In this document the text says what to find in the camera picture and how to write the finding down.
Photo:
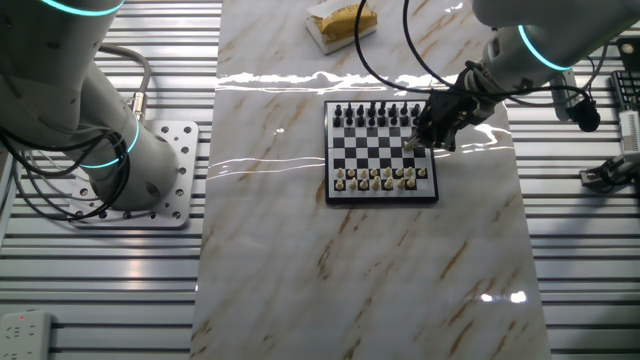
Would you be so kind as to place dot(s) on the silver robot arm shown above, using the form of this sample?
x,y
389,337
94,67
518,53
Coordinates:
x,y
50,75

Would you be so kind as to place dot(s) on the white chess king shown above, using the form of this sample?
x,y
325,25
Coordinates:
x,y
388,184

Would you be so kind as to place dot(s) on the black chess bishop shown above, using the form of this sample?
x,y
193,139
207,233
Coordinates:
x,y
360,109
393,109

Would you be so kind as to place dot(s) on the white chess rook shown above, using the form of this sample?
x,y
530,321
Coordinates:
x,y
339,185
408,145

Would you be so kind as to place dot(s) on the black keyboard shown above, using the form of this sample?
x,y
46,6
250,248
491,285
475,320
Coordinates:
x,y
627,90

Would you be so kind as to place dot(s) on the black foam-covered microphone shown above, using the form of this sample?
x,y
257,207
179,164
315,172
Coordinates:
x,y
587,117

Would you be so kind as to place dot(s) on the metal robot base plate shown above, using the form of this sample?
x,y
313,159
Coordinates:
x,y
175,200

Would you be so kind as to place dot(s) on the white power strip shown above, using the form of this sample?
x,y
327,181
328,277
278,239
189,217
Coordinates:
x,y
25,335

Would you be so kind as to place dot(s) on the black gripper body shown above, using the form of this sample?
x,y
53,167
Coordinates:
x,y
462,107

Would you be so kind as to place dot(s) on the white chess queen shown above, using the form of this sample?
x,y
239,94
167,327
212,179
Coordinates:
x,y
375,183

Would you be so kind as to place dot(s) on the yellow tissue pack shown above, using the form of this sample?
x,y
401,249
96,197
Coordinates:
x,y
345,22

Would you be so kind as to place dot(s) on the black-framed magnetic chessboard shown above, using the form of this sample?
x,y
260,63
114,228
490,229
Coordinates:
x,y
370,150

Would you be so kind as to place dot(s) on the glossy marble-pattern mat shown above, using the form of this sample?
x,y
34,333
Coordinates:
x,y
320,275

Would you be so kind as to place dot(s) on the metal clamp mount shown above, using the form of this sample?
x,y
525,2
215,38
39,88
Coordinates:
x,y
602,174

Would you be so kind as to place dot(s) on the white chess knight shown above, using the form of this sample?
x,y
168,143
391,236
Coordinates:
x,y
411,183
353,184

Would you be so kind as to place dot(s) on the white chess pawn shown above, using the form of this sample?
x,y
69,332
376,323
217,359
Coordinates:
x,y
398,173
386,173
351,173
421,173
364,174
374,173
409,172
340,173

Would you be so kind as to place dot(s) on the black plate with hole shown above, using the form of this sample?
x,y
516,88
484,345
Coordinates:
x,y
629,52

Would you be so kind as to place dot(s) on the white ribbed device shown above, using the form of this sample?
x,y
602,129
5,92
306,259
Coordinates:
x,y
631,131

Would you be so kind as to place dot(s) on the black chess knight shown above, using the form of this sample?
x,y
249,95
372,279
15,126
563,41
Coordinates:
x,y
349,110
404,109

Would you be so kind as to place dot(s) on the black chess queen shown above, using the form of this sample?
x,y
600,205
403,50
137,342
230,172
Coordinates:
x,y
371,109

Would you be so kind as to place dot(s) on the black chess king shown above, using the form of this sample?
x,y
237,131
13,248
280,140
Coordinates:
x,y
382,109

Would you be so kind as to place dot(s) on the black chess rook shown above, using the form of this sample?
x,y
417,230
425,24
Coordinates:
x,y
415,109
338,110

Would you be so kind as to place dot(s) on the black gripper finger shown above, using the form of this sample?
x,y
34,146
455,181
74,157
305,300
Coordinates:
x,y
427,122
445,139

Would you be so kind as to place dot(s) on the white chess bishop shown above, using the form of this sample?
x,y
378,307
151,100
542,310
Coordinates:
x,y
363,185
400,184

